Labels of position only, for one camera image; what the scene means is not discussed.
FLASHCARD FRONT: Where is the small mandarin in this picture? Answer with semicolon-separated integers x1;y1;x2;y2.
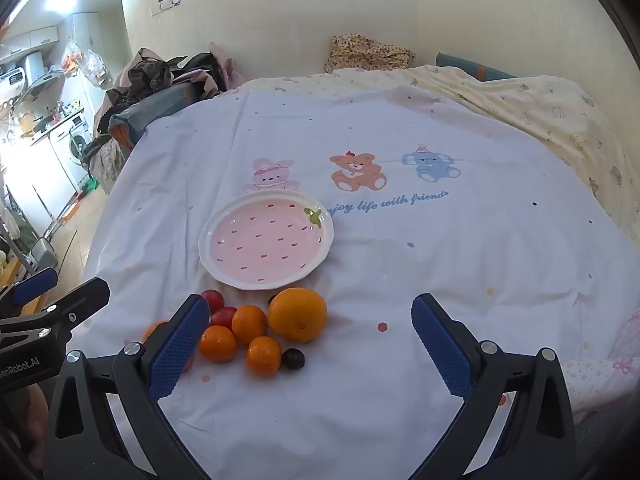
245;336;283;378
231;305;269;345
141;320;196;373
199;325;238;364

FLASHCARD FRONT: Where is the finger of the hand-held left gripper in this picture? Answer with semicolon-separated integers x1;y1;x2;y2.
0;266;59;317
0;277;111;347

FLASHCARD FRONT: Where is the white kitchen counter cabinet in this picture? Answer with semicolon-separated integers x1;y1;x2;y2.
30;120;81;221

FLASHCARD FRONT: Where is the grey-teal folded quilt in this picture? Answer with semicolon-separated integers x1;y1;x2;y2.
107;85;226;151

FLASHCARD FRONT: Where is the white animal-print blanket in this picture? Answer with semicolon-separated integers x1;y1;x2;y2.
65;77;640;480

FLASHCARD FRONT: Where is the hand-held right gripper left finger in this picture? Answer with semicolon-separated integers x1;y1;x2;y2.
44;294;211;480

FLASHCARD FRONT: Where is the pink patterned pillow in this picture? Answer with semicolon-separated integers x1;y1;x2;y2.
565;310;640;423

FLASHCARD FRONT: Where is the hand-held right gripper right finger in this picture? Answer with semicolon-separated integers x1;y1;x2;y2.
411;292;578;480

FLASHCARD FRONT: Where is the pile of clothes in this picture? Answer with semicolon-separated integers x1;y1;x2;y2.
92;42;246;111

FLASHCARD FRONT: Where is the tall white cabinet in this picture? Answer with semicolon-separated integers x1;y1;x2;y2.
70;11;108;111

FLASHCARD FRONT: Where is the clear plastic bag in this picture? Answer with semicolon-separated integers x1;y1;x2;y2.
61;40;86;78
82;49;113;90

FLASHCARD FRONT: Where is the red cherry tomato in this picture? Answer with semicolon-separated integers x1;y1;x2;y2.
200;289;226;313
210;306;238;330

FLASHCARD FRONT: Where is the large orange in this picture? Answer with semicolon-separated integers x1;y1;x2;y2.
268;287;329;343

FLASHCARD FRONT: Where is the pink strawberry-print plate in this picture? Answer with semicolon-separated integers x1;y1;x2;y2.
198;191;335;291

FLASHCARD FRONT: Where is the teal pillow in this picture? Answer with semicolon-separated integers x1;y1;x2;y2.
435;52;518;82

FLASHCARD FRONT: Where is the yellow floral cloth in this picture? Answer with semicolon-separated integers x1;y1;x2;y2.
325;34;417;75

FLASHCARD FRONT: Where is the white washing machine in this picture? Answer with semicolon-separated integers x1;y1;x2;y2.
62;112;96;193

